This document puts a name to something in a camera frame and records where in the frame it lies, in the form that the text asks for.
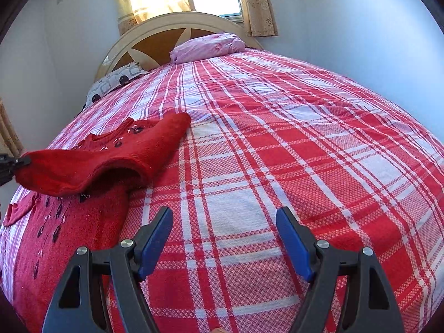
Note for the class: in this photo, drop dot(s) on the pink pillow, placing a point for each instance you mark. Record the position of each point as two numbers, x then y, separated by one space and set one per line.
207 47

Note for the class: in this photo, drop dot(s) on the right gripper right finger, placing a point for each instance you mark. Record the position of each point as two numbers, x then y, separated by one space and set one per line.
369 303

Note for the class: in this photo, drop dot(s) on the cream wooden headboard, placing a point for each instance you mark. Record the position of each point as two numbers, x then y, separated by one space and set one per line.
150 42

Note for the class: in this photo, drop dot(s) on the red knitted child sweater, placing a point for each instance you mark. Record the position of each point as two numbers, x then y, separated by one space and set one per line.
77 197

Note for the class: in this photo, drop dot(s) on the red white plaid bedsheet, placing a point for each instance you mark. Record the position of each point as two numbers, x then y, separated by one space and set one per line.
268 131

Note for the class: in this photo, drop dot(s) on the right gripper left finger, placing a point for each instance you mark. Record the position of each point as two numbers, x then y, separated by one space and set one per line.
78 303

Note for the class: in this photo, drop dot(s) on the white patterned pillow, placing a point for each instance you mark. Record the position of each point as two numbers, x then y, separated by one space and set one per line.
116 79

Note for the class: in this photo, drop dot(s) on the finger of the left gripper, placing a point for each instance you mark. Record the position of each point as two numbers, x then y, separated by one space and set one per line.
9 166

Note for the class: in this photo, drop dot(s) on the yellow curtain side window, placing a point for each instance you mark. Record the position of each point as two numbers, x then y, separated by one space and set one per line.
9 142

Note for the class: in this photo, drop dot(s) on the yellow curtain centre right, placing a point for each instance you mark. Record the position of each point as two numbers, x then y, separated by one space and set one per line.
259 20

